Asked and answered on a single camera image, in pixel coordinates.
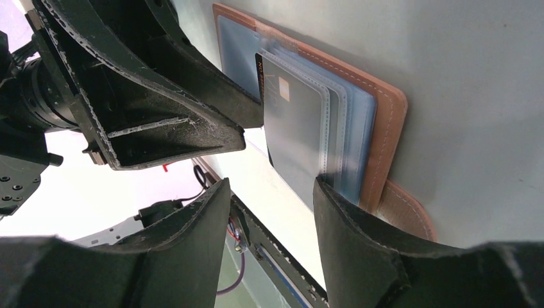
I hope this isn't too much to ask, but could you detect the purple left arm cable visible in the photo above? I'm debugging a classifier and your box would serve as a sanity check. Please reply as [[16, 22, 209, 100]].
[[214, 219, 248, 296]]

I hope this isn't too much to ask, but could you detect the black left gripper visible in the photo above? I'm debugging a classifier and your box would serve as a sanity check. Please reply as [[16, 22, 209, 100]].
[[1, 1, 246, 215]]

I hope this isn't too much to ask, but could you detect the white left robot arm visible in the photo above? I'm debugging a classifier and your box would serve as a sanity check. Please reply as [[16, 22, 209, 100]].
[[1, 1, 263, 239]]

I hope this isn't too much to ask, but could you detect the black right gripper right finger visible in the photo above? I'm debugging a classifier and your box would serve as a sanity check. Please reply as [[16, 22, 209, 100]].
[[313, 178, 543, 307]]

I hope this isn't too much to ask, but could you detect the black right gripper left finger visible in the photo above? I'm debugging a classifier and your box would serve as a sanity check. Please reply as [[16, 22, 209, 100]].
[[1, 179, 230, 307]]

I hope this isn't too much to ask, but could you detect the black credit card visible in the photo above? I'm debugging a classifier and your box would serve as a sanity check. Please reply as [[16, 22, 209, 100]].
[[256, 49, 330, 209]]

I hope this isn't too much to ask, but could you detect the tan leather card holder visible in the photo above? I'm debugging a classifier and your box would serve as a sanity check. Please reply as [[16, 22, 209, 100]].
[[212, 3, 436, 241]]

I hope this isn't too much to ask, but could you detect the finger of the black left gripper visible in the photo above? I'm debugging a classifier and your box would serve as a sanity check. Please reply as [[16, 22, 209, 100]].
[[145, 1, 264, 128]]

